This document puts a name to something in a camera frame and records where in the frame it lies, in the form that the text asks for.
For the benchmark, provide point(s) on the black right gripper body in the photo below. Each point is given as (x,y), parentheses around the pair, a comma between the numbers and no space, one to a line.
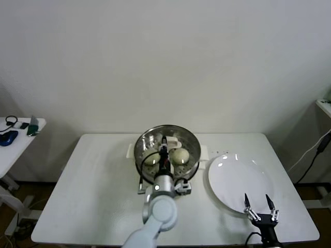
(267,223)

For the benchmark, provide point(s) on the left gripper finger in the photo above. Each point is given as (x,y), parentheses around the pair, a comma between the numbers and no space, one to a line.
(164,144)

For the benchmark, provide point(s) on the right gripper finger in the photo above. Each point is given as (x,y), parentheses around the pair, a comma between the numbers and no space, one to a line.
(270,202)
(247,202)

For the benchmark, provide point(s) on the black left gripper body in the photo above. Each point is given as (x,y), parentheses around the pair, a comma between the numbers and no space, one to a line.
(164,168)

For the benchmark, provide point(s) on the round glass pot lid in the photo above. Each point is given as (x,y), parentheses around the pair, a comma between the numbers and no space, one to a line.
(173,141)

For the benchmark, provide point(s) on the white steamed baozi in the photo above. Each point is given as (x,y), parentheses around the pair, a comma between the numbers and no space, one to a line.
(151,158)
(180,156)

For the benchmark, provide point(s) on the perforated steel steamer basket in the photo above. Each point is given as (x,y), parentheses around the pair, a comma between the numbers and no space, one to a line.
(195,152)

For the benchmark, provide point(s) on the white round plate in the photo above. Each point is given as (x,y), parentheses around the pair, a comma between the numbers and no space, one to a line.
(232,180)

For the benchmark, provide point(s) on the white electric cooking pot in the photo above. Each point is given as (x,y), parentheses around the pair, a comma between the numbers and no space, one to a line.
(196,165)

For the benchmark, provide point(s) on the white shelf table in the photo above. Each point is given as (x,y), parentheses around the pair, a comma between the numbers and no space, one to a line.
(324,108)

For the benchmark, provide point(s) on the white side table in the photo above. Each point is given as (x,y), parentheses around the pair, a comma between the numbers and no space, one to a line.
(26,155)

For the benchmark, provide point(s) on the white floor power strip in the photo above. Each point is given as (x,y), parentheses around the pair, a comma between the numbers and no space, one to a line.
(28,201)

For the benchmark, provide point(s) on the small black device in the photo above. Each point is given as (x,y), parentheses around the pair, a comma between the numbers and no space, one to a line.
(24,126)

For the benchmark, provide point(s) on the blue computer mouse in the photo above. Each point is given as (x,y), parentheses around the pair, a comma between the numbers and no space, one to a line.
(8,137)

